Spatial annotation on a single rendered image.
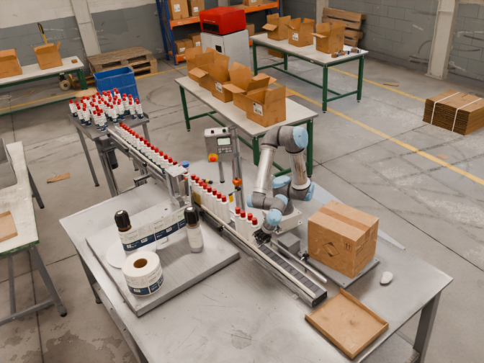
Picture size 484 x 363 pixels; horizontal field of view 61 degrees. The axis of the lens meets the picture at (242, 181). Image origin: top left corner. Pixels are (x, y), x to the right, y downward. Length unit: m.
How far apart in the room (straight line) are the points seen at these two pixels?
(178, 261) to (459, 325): 2.05
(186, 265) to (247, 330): 0.56
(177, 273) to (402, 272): 1.25
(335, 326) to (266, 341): 0.35
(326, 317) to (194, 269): 0.78
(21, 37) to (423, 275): 8.67
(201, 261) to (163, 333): 0.48
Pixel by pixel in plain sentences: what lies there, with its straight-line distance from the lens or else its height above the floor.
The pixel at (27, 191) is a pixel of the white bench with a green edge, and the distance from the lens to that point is 3.82.
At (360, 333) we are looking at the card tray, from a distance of 2.15.
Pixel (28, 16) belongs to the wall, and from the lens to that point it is 9.63.
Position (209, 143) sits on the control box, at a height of 1.42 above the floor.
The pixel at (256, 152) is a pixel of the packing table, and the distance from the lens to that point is 4.16.
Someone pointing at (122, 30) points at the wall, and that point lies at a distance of 9.91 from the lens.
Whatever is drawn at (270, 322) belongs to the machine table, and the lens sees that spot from 2.17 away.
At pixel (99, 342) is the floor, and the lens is 3.42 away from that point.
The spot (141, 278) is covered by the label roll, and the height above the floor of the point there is 1.01.
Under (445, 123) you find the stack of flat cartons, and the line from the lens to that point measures 6.07.
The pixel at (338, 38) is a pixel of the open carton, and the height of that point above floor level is 0.98.
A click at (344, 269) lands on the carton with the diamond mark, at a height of 0.89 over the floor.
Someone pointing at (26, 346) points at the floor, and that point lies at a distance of 3.66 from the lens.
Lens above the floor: 2.52
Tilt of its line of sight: 32 degrees down
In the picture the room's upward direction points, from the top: 6 degrees counter-clockwise
